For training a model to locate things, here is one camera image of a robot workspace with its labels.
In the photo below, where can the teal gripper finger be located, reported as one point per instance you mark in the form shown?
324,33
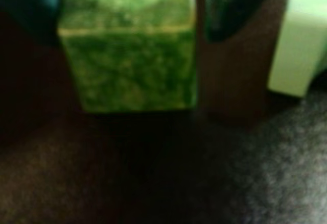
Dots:
224,12
28,4

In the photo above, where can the mint green arch block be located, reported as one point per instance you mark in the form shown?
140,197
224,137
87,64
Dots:
293,55

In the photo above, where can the green wooden cube block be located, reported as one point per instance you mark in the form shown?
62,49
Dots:
132,68

